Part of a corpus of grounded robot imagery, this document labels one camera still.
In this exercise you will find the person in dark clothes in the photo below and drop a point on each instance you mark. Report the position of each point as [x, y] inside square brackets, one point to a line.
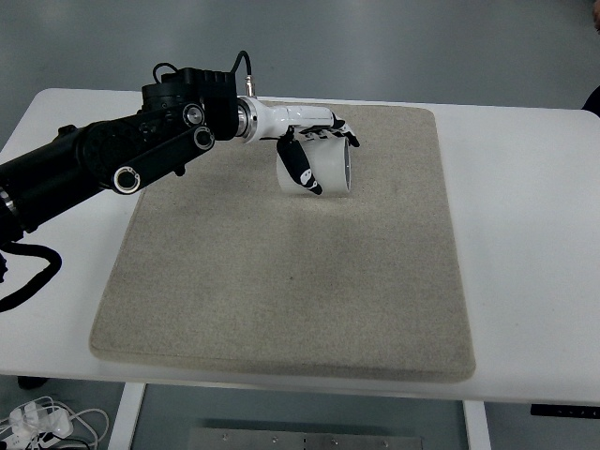
[592, 103]

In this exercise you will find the white table leg frame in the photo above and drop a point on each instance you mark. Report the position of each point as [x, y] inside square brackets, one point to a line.
[126, 419]

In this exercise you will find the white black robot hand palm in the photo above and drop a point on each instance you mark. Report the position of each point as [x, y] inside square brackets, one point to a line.
[258, 121]

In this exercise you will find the white power strip with cables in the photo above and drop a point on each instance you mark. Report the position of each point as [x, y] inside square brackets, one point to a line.
[45, 423]

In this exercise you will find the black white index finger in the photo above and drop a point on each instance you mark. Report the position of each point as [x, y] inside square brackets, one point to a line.
[347, 132]

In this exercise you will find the metal base plate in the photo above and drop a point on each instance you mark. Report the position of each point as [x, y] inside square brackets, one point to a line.
[230, 438]

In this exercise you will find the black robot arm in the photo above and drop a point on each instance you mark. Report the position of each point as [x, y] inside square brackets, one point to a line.
[183, 114]

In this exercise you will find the beige felt mat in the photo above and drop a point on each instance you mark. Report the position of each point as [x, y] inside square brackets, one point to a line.
[220, 270]

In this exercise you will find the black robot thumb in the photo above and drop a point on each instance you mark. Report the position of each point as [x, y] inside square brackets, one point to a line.
[296, 163]

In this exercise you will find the white ribbed cup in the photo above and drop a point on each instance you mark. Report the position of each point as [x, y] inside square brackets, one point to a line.
[330, 162]

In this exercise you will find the black table control panel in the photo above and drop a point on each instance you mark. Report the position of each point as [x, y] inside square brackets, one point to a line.
[571, 411]

